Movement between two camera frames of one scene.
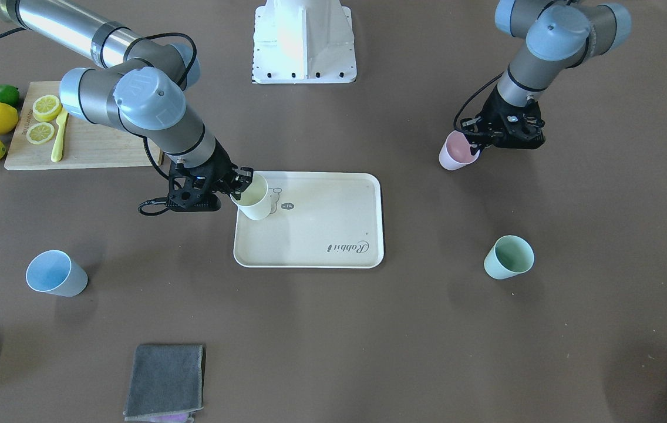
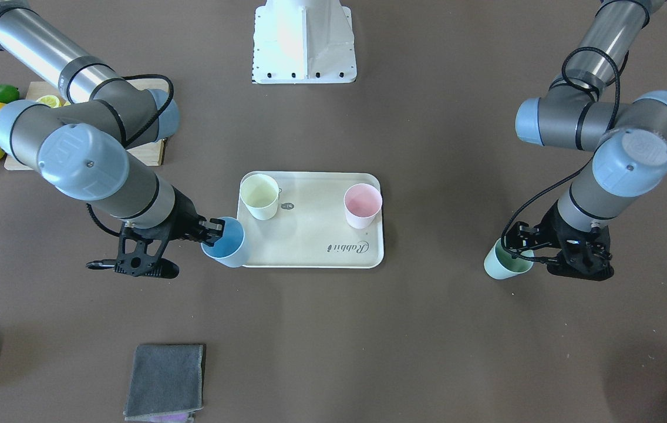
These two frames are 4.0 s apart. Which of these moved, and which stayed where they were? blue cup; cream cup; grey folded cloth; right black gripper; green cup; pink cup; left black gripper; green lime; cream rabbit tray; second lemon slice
Moved: blue cup; right black gripper; pink cup; left black gripper; cream cup
Stayed: green lime; second lemon slice; green cup; cream rabbit tray; grey folded cloth
